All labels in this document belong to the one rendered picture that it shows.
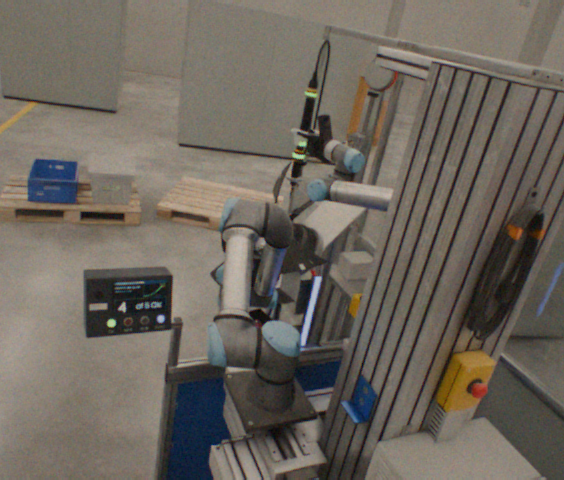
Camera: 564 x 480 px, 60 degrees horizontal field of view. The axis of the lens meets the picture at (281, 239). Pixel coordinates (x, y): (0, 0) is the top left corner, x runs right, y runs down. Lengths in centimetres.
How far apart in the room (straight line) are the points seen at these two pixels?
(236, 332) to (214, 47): 627
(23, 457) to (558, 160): 248
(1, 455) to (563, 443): 237
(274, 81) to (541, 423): 624
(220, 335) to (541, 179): 85
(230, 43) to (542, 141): 659
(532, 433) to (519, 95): 152
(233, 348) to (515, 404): 125
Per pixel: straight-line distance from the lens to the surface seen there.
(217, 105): 750
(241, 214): 152
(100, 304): 159
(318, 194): 167
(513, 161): 98
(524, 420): 220
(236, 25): 739
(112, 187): 485
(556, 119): 102
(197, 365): 187
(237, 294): 142
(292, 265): 196
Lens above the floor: 206
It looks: 24 degrees down
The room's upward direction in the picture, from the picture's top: 11 degrees clockwise
